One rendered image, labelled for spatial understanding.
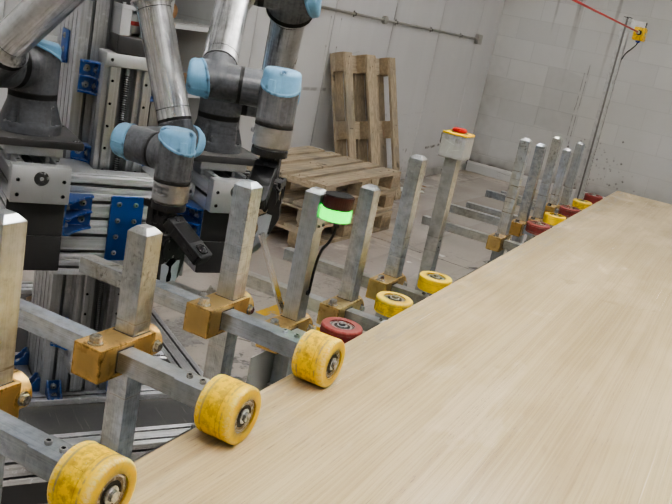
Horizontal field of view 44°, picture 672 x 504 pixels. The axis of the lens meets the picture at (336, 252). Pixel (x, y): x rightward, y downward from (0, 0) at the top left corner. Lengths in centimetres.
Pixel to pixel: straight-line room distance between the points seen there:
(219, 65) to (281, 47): 45
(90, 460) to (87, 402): 174
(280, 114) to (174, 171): 26
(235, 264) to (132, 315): 25
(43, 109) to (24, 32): 26
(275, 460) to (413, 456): 20
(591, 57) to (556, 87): 48
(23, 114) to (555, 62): 801
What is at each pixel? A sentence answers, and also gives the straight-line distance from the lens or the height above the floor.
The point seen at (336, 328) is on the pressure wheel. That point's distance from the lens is 156.
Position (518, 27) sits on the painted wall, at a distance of 986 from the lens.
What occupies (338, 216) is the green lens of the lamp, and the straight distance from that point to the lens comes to 157.
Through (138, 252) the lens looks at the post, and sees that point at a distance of 119.
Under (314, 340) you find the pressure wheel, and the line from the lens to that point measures 131.
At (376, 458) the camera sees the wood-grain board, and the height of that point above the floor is 90.
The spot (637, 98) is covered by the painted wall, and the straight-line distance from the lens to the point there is 949.
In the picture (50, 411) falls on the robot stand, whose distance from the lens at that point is 261.
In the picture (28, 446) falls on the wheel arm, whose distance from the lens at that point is 98.
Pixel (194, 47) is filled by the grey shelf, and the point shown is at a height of 112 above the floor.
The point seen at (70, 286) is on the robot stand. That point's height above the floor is 57.
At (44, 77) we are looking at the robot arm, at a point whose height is 118.
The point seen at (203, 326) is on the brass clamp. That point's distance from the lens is 138.
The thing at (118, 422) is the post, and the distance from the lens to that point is 130.
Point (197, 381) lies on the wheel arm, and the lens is 115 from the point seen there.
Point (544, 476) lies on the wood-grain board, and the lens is 126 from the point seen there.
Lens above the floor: 146
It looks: 16 degrees down
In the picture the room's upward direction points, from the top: 11 degrees clockwise
